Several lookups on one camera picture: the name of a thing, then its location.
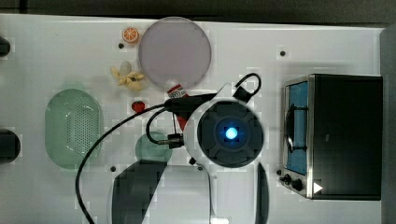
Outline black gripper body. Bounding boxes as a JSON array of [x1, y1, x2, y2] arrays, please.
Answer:
[[164, 93, 216, 119]]

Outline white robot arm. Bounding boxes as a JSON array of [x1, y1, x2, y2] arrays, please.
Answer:
[[107, 84, 268, 224]]

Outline black toaster oven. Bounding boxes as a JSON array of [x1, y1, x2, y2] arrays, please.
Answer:
[[276, 74, 383, 201]]

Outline red strawberry toy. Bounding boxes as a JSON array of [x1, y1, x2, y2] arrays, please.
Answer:
[[132, 101, 146, 113]]

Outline peeled banana toy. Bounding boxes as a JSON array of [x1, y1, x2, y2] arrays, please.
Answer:
[[110, 61, 146, 91]]

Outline green round bowl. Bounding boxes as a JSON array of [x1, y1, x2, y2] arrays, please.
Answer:
[[135, 134, 172, 162]]

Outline grey round plate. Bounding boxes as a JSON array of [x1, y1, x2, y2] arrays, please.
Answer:
[[137, 17, 212, 88]]

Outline orange slice toy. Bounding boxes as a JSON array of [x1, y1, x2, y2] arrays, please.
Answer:
[[121, 27, 139, 44]]

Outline green oval colander basket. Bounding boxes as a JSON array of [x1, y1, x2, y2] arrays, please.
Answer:
[[45, 89, 104, 169]]

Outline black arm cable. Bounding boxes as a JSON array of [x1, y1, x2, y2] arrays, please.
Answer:
[[75, 104, 169, 224]]

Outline black cylinder post lower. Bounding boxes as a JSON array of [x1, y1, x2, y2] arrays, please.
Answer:
[[0, 129, 21, 164]]

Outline black cylinder post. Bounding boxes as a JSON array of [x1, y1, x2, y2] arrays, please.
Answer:
[[0, 129, 21, 164], [0, 36, 11, 57]]

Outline black cylinder post upper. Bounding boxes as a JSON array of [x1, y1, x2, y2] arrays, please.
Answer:
[[0, 36, 11, 57]]

